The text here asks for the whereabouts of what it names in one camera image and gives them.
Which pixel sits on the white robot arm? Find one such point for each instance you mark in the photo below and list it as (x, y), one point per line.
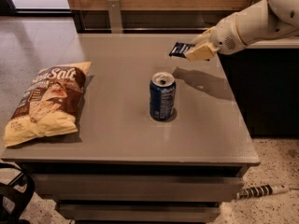
(265, 20)

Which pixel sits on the dark blue rxbar wrapper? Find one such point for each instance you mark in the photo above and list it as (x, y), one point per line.
(179, 49)

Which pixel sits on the striped black white rod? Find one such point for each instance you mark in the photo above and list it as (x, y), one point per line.
(260, 191)

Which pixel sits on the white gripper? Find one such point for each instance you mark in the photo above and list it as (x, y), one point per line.
(222, 38)

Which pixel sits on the black chair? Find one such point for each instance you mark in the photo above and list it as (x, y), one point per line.
(15, 196)

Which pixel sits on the brown sea salt chip bag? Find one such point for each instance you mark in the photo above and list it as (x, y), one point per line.
(50, 105)

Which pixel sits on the blue soda can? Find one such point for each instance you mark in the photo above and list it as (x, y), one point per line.
(162, 89)

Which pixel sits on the left metal bracket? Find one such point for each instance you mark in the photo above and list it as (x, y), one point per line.
(114, 13)

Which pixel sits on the grey drawer cabinet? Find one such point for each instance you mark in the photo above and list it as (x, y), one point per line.
(123, 166)

